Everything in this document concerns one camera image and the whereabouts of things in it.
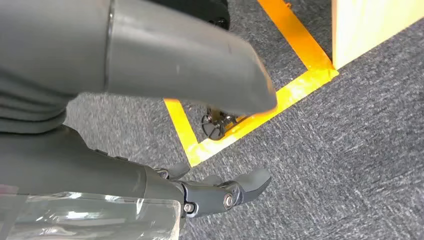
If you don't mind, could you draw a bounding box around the black caster wheel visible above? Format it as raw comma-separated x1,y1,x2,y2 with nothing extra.
201,106,248,142

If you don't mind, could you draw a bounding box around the yellow floor tape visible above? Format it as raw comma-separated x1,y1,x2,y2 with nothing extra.
163,0,339,168

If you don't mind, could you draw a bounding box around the light wood desk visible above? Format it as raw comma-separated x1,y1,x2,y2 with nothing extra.
332,0,424,70

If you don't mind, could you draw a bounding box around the clear plastic cover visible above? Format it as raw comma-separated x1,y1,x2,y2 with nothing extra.
0,192,183,240

